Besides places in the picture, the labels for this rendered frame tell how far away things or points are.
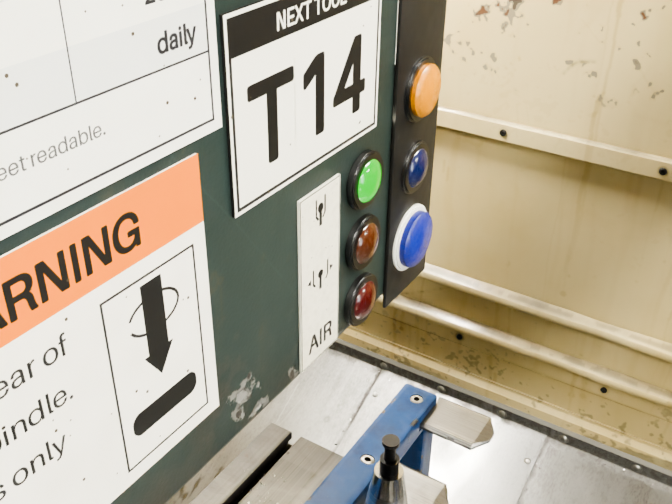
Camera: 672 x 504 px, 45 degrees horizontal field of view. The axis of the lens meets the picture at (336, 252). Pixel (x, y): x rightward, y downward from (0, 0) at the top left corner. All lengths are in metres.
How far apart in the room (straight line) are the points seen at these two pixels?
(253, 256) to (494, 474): 1.13
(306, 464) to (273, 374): 0.92
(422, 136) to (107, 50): 0.21
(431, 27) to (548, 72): 0.76
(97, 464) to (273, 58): 0.14
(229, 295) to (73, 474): 0.08
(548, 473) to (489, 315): 0.27
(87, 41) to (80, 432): 0.12
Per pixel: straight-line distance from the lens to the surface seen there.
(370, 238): 0.37
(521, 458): 1.41
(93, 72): 0.22
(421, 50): 0.38
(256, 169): 0.28
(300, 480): 1.24
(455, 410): 0.90
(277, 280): 0.32
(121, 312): 0.25
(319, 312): 0.36
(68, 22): 0.21
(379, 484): 0.72
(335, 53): 0.31
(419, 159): 0.39
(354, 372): 1.52
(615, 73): 1.11
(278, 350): 0.34
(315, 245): 0.33
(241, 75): 0.27
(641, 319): 1.25
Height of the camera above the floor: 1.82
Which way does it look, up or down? 32 degrees down
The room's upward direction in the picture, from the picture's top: 1 degrees clockwise
